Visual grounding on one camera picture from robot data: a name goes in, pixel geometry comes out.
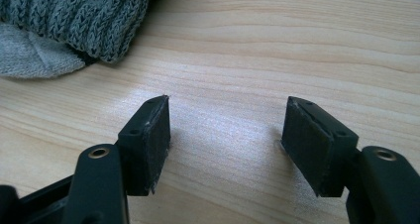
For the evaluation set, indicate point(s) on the dark grey knit sock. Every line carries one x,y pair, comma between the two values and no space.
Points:
82,19

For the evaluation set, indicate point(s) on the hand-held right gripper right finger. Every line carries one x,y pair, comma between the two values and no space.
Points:
313,144

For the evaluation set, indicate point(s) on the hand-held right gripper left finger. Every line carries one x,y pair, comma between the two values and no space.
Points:
145,151

